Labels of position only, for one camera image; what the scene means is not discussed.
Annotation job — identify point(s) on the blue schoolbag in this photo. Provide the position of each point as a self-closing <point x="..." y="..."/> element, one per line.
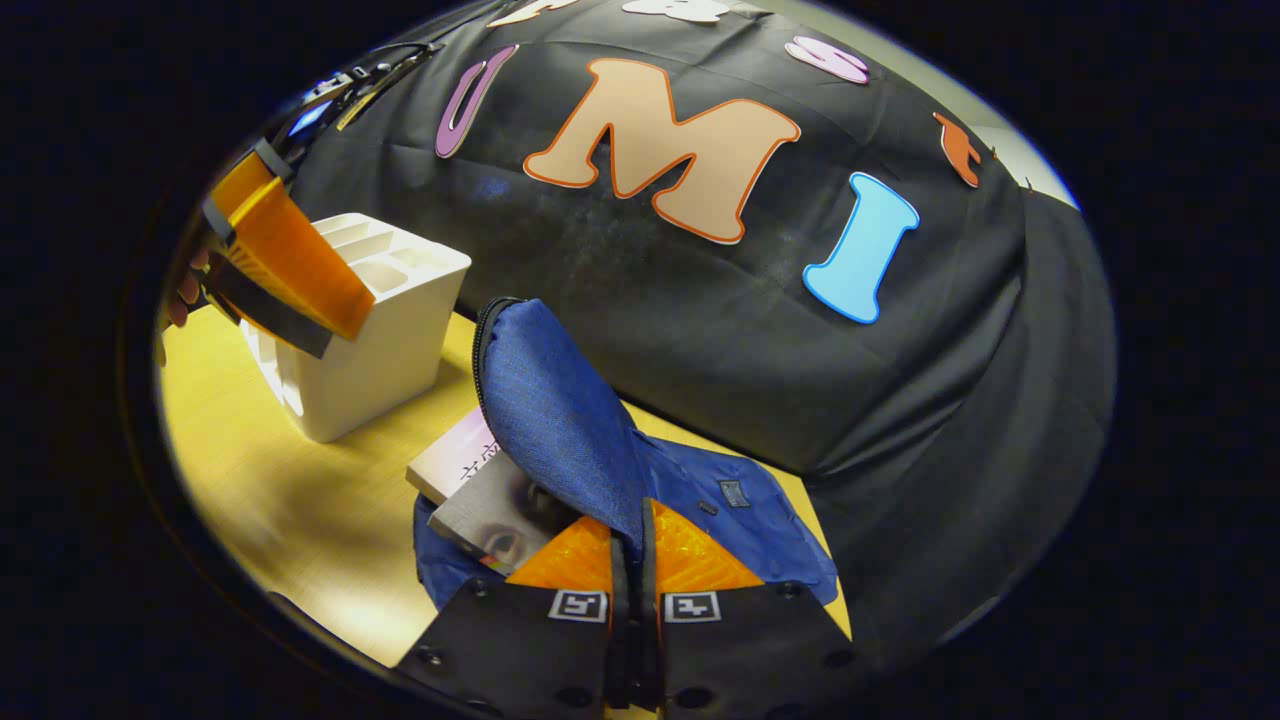
<point x="560" y="400"/>

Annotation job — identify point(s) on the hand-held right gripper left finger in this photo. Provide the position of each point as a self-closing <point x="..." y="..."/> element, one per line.
<point x="618" y="610"/>

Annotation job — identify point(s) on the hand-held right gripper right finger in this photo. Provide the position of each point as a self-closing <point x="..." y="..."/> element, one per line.
<point x="648" y="610"/>

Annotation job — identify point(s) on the white bookshelf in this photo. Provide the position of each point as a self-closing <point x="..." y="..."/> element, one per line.
<point x="390" y="340"/>

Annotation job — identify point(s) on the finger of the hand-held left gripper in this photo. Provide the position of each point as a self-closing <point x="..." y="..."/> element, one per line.
<point x="245" y="178"/>
<point x="300" y="270"/>

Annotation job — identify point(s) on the pink cover book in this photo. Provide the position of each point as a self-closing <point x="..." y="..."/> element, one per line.
<point x="450" y="465"/>

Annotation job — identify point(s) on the dark cover book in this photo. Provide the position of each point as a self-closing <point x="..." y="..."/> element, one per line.
<point x="500" y="520"/>

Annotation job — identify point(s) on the black backdrop cloth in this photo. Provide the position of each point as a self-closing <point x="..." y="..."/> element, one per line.
<point x="900" y="400"/>

